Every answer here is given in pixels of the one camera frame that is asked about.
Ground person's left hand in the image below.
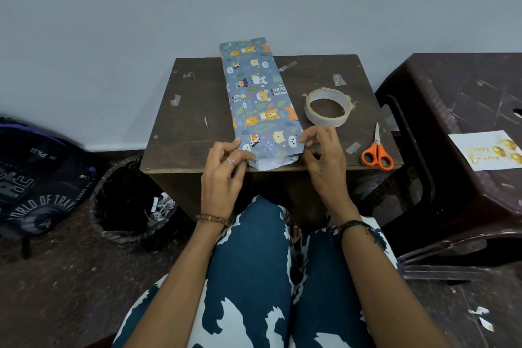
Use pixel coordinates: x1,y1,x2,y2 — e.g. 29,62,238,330
201,138,255,222

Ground person's right hand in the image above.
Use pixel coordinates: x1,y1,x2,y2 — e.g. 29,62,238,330
300,125,361,225

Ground orange handled scissors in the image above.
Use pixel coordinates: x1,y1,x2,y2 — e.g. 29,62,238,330
360,122,395,172

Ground clear tape roll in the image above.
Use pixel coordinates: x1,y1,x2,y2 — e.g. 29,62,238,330
302,87,358,128

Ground happy birthday card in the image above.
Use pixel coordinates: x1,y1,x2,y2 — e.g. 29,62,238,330
448,130,522,172

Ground person's left forearm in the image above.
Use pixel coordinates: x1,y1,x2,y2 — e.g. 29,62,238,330
124,219,229,348

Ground person's right forearm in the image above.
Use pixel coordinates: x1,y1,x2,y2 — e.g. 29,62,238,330
340,221,449,348

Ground small dark wooden table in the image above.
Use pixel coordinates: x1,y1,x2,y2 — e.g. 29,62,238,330
140,54,405,230

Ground crumpled paper scraps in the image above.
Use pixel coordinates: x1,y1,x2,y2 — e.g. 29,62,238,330
145,192,177,222

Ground teal white patterned trousers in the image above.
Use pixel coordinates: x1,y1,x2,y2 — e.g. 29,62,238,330
112,196,405,348

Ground black lined trash bin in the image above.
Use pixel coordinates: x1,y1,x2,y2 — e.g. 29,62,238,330
89,154,192,253

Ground brown plastic stool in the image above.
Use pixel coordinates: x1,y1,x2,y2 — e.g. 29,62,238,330
375,53,522,279

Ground black purple backpack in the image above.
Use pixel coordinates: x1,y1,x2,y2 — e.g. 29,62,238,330
0,117,98,259

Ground brown beaded bracelet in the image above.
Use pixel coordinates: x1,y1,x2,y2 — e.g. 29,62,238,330
195,214,231,227

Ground black thread bracelet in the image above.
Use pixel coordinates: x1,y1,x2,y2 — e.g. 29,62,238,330
334,220,388,251

